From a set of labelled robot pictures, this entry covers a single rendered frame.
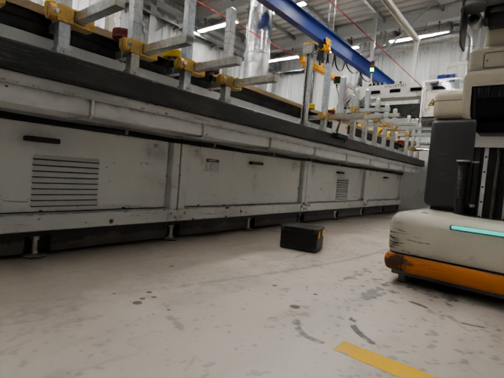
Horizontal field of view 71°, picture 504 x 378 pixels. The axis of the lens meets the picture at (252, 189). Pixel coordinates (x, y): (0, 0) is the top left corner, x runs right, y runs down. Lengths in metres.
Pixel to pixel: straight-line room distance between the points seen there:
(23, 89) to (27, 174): 0.36
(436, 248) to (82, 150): 1.41
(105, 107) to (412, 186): 4.51
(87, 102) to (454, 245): 1.36
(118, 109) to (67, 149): 0.29
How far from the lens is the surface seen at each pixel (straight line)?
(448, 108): 1.80
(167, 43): 1.35
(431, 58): 12.28
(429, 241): 1.45
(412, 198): 5.32
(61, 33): 1.33
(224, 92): 1.74
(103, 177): 1.64
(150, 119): 1.48
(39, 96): 1.30
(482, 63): 1.56
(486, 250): 1.42
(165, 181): 1.81
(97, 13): 1.24
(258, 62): 6.98
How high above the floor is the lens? 0.39
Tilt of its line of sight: 3 degrees down
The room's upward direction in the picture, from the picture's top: 5 degrees clockwise
